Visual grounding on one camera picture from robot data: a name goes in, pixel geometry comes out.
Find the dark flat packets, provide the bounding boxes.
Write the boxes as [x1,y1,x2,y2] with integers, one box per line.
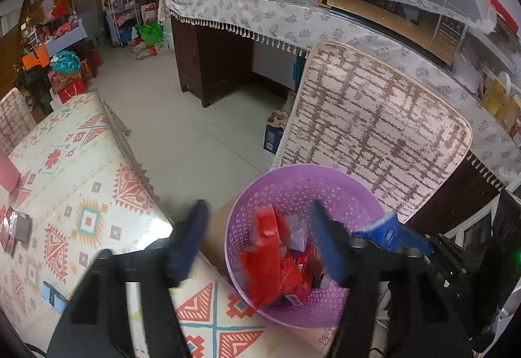
[0,205,33,256]

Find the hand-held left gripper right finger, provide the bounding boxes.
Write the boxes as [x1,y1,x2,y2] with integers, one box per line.
[307,200,448,358]

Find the clear plastic wrapper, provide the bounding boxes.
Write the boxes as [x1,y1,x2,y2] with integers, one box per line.
[283,213,312,253]

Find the orange box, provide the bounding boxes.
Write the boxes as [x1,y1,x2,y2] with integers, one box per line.
[22,49,50,71]

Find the blue cardboard box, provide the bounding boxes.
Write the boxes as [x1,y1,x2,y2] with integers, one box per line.
[351,211,433,258]

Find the leaf print tablecloth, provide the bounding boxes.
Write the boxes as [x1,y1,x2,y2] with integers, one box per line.
[158,0,521,188]

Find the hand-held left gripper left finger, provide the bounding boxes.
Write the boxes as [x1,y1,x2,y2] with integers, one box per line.
[47,199,211,358]

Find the green bag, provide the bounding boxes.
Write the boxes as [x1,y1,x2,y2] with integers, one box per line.
[138,21,164,46]

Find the patterned table mat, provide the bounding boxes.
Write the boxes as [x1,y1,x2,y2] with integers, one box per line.
[0,91,286,358]

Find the purple perforated plastic basket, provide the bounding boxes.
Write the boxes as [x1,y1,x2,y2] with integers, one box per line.
[225,165,401,328]

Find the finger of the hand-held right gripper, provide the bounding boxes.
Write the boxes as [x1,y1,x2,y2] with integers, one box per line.
[425,233,470,286]

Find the long red cardboard box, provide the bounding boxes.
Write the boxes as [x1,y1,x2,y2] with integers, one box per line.
[239,205,305,310]

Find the pink pouch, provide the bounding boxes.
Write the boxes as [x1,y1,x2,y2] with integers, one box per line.
[0,152,22,196]

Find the large patterned chair cushion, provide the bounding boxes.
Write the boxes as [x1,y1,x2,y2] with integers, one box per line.
[271,39,473,223]

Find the dark blue floor box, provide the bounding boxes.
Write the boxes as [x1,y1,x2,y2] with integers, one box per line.
[262,124,286,155]

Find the dark wooden desk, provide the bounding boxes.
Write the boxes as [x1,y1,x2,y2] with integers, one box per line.
[171,14,310,108]

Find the red gift bag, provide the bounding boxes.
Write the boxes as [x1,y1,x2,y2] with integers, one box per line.
[57,77,88,103]

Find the metal shelf cart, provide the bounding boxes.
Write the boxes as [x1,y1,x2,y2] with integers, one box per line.
[105,0,141,49]

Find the small blue packet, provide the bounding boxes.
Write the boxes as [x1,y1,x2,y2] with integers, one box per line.
[41,280,68,312]

